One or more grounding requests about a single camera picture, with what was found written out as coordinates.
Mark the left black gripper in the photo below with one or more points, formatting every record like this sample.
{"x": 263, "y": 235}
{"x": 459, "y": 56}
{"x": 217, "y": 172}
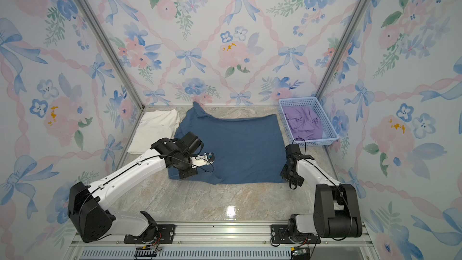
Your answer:
{"x": 188, "y": 174}

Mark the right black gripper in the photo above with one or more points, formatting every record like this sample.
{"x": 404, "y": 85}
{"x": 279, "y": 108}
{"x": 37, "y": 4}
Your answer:
{"x": 283, "y": 173}

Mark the blue t-shirt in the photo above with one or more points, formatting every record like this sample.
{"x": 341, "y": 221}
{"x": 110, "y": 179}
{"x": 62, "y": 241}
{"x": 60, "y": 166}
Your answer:
{"x": 246, "y": 150}

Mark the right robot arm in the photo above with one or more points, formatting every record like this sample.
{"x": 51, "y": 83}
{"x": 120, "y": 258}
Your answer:
{"x": 336, "y": 212}

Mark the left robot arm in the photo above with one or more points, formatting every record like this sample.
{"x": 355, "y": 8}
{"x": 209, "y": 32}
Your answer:
{"x": 91, "y": 206}

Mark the white folded t-shirt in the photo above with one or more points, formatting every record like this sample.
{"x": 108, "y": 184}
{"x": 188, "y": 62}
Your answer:
{"x": 154, "y": 125}

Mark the purple t-shirt in basket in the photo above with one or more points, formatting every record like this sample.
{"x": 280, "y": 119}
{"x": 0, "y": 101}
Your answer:
{"x": 303, "y": 122}

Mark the light blue plastic basket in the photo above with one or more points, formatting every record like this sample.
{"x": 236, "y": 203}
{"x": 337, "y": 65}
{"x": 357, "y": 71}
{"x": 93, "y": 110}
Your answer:
{"x": 329, "y": 134}

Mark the small green circuit board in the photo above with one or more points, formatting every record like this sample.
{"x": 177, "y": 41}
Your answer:
{"x": 300, "y": 254}

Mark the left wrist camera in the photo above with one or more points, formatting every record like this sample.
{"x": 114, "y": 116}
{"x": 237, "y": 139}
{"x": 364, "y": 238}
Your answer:
{"x": 206, "y": 158}

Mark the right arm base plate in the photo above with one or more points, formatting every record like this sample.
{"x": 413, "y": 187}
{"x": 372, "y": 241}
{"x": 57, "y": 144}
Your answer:
{"x": 283, "y": 234}

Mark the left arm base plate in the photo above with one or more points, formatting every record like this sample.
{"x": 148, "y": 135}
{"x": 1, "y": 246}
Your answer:
{"x": 159, "y": 234}

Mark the aluminium front rail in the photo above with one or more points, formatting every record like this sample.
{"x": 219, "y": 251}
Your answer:
{"x": 220, "y": 240}

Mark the left aluminium corner post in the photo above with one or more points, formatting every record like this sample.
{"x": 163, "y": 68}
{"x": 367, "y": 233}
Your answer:
{"x": 105, "y": 43}

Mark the aluminium corner post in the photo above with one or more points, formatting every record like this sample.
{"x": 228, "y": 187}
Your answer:
{"x": 348, "y": 34}
{"x": 105, "y": 43}

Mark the right aluminium corner post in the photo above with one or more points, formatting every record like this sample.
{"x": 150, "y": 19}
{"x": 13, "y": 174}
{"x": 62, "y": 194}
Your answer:
{"x": 348, "y": 34}

